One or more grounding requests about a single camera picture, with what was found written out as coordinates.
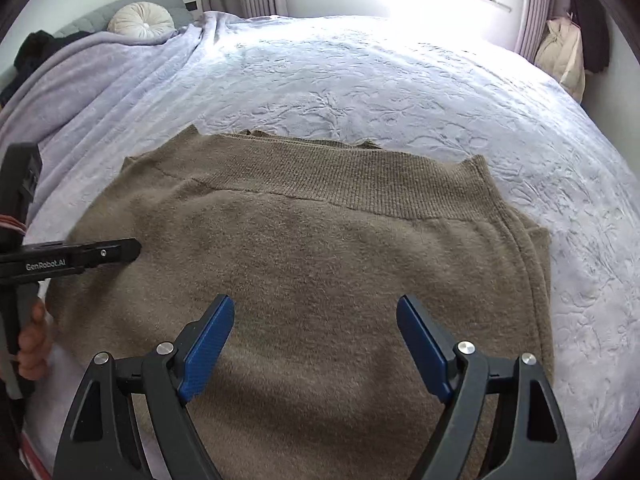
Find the person's left hand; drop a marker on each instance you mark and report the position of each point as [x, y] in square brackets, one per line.
[32, 350]

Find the dark clothing pile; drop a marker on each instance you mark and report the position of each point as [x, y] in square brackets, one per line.
[35, 50]

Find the lavender fleece blanket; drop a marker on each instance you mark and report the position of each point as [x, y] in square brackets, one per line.
[100, 75]

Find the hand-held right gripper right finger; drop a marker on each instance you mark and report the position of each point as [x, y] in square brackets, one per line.
[425, 345]

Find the black hanging garment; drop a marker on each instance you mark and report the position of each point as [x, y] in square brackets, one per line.
[590, 25]

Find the round cream pillow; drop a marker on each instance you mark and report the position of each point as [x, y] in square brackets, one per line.
[140, 20]

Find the brown knitted sweater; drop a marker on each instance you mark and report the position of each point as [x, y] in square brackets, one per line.
[325, 260]

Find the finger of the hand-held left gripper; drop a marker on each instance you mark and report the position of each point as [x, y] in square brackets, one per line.
[115, 252]

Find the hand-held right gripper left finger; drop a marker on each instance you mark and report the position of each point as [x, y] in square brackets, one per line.
[210, 345]

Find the beige hanging jacket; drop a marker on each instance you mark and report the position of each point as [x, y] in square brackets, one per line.
[562, 55]

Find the white embossed bed quilt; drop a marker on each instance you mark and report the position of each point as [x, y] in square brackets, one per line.
[400, 85]

